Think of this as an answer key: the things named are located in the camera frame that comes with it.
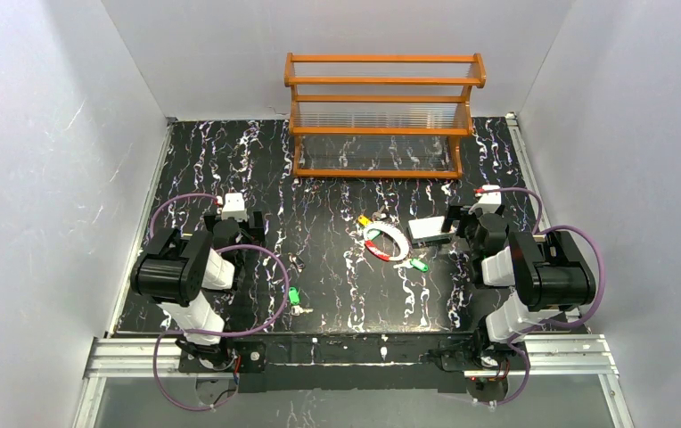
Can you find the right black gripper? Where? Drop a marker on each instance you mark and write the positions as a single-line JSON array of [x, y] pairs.
[[463, 218]]

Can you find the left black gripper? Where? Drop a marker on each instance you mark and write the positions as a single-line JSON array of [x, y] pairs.
[[237, 224]]

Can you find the green tag key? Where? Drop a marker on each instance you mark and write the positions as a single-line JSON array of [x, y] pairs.
[[413, 263], [294, 299]]

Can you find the metal keyring with red handle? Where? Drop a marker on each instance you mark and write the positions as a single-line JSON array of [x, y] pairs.
[[386, 242]]

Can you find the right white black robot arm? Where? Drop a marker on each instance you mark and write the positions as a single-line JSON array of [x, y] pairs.
[[546, 273]]

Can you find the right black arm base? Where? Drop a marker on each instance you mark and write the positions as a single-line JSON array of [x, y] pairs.
[[492, 362]]

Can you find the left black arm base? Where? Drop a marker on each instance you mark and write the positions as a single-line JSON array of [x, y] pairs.
[[230, 355]]

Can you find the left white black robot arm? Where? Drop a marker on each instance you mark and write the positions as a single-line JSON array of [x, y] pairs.
[[175, 271]]

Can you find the white black flat box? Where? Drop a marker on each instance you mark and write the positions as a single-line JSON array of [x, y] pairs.
[[428, 231]]

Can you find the yellow key tag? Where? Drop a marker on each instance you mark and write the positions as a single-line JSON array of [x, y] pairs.
[[364, 221]]

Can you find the orange wooden shelf rack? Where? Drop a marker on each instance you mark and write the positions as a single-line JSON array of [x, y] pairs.
[[375, 95]]

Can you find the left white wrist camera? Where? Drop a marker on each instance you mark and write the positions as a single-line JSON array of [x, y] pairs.
[[234, 207]]

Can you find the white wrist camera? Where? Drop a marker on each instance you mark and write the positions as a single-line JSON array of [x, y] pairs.
[[488, 200], [234, 207]]

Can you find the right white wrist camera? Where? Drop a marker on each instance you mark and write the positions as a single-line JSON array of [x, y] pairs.
[[488, 200]]

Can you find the aluminium front rail frame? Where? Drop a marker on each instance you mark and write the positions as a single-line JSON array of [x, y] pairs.
[[360, 361]]

